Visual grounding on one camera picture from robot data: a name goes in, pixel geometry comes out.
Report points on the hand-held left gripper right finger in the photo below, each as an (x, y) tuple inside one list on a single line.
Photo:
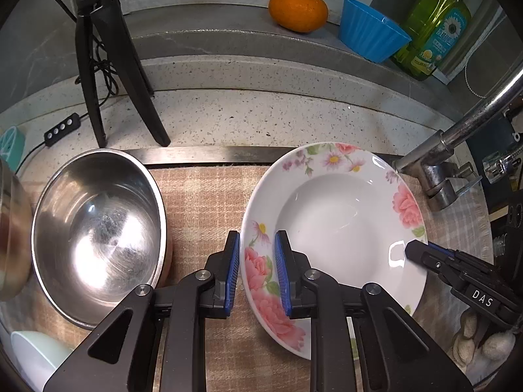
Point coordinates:
[(282, 277)]

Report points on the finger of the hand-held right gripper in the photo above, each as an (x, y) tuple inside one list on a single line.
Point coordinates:
[(443, 251), (421, 253)]

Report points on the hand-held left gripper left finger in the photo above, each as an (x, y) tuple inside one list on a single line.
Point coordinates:
[(232, 277)]

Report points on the floral white plate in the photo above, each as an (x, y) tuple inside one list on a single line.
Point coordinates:
[(339, 220)]

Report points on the red steel bowl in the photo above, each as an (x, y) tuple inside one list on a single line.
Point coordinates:
[(98, 232)]

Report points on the person's right hand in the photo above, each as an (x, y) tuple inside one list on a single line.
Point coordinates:
[(465, 347)]

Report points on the checked cloth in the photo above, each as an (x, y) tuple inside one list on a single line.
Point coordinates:
[(204, 212)]

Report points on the chrome faucet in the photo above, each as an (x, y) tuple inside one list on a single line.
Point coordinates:
[(441, 163)]

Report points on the white bowl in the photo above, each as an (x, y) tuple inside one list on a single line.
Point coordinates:
[(32, 359)]

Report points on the gold steel bowl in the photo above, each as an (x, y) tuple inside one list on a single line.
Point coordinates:
[(12, 232)]

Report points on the green dish soap bottle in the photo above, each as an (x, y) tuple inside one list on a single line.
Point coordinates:
[(437, 24)]

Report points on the blue ribbed cup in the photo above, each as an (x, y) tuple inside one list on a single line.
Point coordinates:
[(367, 32)]

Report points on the black tripod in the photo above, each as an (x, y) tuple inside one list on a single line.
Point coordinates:
[(122, 57)]

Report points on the teal power strip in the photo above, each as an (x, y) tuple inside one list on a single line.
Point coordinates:
[(10, 147)]

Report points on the orange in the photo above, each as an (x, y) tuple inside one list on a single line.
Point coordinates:
[(298, 10)]

